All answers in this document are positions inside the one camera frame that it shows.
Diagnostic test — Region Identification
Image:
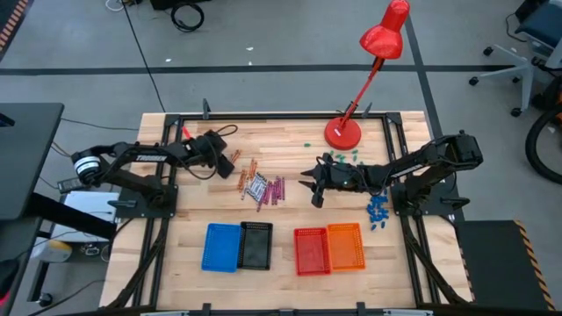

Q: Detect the black floor box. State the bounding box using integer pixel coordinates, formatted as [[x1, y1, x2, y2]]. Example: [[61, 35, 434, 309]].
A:
[[149, 0, 212, 11]]

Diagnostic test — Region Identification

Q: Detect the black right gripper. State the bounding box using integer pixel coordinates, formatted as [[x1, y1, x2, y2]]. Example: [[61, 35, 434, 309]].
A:
[[299, 153, 368, 208]]

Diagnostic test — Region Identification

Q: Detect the red plastic basket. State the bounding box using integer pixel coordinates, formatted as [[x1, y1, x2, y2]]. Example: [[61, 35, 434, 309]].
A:
[[292, 226, 333, 277]]

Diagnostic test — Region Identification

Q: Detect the black platform striped edge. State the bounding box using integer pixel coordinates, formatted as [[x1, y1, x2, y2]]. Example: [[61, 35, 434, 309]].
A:
[[453, 219, 558, 312]]

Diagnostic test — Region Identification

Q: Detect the black left camera cable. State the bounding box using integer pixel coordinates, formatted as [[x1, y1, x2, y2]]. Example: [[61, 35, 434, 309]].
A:
[[213, 124, 240, 138]]

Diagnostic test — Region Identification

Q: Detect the long black floor cable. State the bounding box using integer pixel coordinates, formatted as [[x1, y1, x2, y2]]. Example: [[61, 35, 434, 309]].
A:
[[121, 0, 167, 113]]

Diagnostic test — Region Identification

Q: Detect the black metal table frame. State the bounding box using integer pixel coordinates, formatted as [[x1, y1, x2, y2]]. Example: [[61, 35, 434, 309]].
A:
[[104, 111, 471, 316]]

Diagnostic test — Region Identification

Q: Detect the thin black floor cable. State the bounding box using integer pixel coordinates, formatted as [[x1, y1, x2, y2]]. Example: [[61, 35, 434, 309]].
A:
[[60, 117, 141, 132]]

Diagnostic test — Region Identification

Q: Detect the yellow white device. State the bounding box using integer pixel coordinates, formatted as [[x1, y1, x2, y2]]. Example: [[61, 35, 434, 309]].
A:
[[30, 239, 74, 263]]

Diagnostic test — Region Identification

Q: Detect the red desk lamp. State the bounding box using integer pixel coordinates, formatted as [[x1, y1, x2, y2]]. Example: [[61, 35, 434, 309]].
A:
[[323, 0, 412, 152]]

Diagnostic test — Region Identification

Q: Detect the black orange machine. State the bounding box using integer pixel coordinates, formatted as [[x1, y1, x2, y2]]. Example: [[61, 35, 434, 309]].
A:
[[531, 76, 562, 126]]

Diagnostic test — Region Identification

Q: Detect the orange plastic basket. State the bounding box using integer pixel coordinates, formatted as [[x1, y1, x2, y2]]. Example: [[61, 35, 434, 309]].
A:
[[327, 222, 367, 272]]

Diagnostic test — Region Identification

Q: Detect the white box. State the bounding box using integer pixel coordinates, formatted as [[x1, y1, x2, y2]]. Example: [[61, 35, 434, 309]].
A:
[[51, 190, 120, 243]]

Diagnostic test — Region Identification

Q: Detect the white office chair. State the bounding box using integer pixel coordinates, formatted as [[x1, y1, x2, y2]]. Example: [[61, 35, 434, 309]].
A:
[[467, 0, 562, 119]]

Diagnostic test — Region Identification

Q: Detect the black desk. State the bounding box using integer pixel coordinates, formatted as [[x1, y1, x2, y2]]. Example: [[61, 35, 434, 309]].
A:
[[0, 103, 119, 316]]

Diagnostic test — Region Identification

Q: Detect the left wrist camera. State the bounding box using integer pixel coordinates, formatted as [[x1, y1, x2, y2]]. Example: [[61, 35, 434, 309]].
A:
[[205, 130, 229, 154]]

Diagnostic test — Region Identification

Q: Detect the blue plastic basket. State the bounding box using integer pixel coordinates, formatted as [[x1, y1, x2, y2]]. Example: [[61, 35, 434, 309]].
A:
[[200, 222, 242, 273]]

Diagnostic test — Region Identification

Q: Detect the black hose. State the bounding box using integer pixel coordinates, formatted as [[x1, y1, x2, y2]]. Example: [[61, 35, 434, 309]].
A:
[[524, 109, 562, 185]]

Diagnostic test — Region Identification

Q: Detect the black plastic basket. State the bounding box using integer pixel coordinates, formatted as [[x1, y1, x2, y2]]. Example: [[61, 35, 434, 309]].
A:
[[236, 221, 274, 271]]

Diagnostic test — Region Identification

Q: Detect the black cable coil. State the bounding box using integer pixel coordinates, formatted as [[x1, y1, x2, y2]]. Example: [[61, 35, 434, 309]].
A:
[[169, 2, 205, 33]]

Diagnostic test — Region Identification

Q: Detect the black mat striped edge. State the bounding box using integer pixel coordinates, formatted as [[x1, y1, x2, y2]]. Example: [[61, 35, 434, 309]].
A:
[[0, 0, 31, 61]]

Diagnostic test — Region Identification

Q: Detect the black power adapter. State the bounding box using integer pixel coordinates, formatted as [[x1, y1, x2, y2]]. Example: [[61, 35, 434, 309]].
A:
[[56, 176, 91, 194]]

